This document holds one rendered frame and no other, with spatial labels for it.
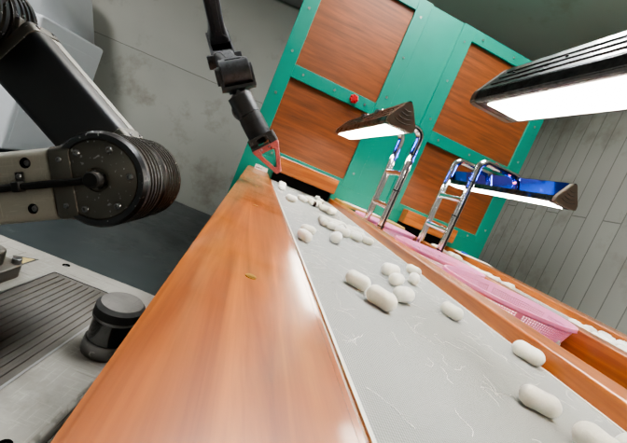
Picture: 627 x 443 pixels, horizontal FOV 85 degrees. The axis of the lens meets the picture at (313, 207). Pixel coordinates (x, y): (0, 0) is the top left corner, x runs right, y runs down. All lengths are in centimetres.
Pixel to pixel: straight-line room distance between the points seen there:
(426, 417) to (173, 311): 16
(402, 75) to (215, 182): 252
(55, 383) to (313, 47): 152
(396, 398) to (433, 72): 174
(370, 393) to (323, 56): 160
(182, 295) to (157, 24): 410
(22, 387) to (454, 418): 49
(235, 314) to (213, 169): 364
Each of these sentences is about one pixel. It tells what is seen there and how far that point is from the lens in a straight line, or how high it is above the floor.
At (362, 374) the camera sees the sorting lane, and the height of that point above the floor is 74.
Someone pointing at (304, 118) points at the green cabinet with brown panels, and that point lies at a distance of 168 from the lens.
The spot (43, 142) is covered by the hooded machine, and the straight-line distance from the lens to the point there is 390.
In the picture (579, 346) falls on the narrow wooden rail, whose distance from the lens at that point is 91.
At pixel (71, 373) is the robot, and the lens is 61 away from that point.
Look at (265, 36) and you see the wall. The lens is 394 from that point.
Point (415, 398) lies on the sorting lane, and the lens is 26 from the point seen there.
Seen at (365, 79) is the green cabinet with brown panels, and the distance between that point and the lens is 176.
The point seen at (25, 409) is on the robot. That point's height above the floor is 47.
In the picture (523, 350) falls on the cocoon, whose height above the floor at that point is 75.
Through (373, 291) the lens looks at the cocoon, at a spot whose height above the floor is 75.
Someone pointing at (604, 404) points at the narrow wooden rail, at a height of 75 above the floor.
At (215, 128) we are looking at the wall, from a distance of 383.
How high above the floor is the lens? 85
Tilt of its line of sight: 5 degrees down
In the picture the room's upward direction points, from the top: 23 degrees clockwise
